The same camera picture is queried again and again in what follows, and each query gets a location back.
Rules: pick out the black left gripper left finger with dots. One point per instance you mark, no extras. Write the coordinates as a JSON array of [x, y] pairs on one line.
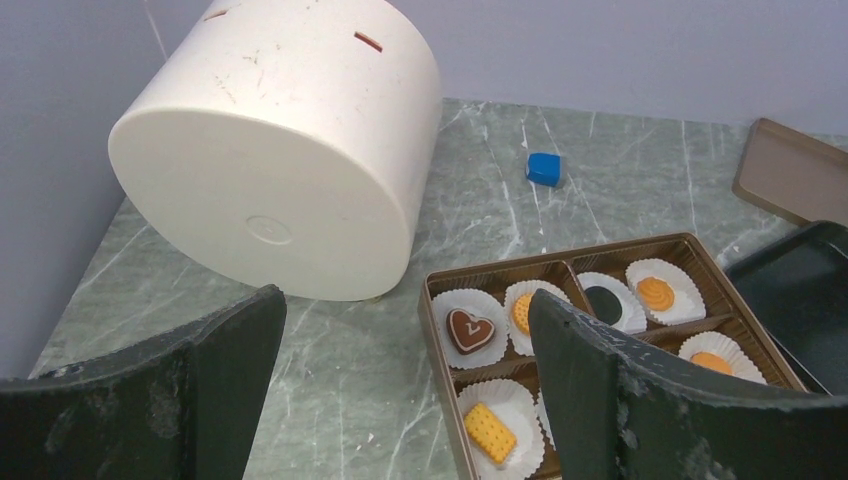
[[183, 404]]

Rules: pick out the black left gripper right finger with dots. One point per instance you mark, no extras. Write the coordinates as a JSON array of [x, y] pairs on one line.
[[620, 408]]

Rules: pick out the black sandwich cookie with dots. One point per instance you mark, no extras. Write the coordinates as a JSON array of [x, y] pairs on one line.
[[605, 303]]

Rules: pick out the small round orange cookie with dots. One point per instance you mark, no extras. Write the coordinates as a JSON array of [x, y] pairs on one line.
[[713, 362]]

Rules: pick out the orange swirl cookie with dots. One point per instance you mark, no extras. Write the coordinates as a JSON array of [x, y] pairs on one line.
[[656, 294]]

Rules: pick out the square orange cookie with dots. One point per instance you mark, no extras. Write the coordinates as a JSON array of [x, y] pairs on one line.
[[489, 433]]

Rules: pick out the brown divided cookie box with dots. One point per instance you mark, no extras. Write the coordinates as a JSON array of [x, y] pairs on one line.
[[727, 313]]

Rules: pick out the brown heart cookie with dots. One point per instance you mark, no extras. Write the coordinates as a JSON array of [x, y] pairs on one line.
[[467, 332]]

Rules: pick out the brown box lid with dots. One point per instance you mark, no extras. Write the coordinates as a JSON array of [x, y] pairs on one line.
[[792, 175]]

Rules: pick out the black cookie tray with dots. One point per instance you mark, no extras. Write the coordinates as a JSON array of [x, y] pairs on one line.
[[797, 288]]

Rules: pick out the small blue cube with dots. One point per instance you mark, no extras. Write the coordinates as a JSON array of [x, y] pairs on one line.
[[545, 169]]

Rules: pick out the cream cylindrical container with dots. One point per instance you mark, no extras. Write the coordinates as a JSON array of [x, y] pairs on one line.
[[288, 143]]

